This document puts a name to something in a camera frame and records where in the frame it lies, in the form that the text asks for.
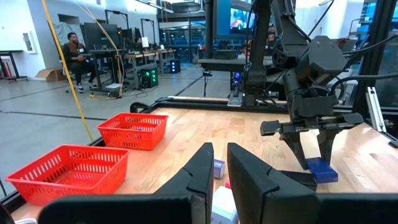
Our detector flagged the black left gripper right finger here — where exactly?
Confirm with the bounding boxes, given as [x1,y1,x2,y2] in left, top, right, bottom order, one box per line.
[226,142,321,224]

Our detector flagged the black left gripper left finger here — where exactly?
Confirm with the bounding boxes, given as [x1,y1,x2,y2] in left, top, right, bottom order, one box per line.
[154,142,215,224]

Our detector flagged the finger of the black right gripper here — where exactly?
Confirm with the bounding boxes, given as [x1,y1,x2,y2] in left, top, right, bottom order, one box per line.
[281,132,308,170]
[317,127,343,164]

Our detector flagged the light blue wall charger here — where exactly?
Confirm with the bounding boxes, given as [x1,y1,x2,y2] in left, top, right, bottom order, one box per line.
[211,185,239,224]

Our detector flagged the blue box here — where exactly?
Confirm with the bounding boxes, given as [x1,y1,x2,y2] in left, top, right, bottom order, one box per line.
[306,157,339,184]

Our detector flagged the red plastic mesh basket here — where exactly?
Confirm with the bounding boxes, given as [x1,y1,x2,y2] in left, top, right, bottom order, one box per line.
[4,144,131,206]
[96,112,169,151]

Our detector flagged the dark office desk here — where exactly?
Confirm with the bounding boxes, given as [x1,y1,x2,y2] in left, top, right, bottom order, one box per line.
[88,49,125,94]

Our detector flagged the black desk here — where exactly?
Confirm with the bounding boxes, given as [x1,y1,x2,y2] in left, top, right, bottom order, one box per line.
[198,57,290,74]

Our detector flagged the large display screen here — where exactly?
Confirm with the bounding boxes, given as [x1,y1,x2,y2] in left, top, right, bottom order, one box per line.
[214,0,259,40]

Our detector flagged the computer tower green lights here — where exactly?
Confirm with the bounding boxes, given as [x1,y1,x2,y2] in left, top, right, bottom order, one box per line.
[141,67,159,89]

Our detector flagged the computer tower blue lights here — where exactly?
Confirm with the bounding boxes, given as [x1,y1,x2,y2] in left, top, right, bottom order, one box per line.
[169,58,182,74]

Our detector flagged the grey floor box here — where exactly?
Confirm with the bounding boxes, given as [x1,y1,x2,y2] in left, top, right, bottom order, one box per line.
[105,83,122,94]

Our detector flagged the wooden top work table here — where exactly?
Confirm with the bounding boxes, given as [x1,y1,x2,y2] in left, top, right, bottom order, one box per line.
[124,49,177,90]

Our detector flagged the black monitor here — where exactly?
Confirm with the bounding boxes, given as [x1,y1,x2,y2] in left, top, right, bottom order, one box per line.
[83,22,121,50]

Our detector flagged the cardboard box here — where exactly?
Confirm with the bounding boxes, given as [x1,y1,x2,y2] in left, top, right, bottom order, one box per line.
[34,68,67,83]

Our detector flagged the black side table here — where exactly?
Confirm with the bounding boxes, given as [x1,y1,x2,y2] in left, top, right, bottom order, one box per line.
[0,49,28,82]

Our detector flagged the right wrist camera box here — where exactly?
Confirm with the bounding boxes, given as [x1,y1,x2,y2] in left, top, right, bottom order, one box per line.
[297,35,348,86]

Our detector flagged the silver aluminium bracket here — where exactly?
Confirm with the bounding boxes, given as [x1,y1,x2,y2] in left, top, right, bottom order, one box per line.
[366,86,387,133]

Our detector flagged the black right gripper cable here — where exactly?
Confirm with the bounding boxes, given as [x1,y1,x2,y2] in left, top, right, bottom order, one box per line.
[330,73,398,96]

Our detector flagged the black aluminium table frame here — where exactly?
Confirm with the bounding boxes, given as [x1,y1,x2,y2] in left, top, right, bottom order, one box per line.
[0,0,398,215]

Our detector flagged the black cable with loop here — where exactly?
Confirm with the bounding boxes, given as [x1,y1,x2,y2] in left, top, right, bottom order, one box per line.
[129,101,150,114]

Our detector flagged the thin yellow cable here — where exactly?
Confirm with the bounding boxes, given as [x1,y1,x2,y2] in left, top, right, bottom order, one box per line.
[71,0,125,101]

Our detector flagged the thick yellow cable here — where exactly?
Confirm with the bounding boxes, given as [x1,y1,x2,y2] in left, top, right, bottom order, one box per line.
[41,0,95,142]

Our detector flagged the white wall box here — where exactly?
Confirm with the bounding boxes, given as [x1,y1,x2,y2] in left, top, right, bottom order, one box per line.
[22,30,37,54]

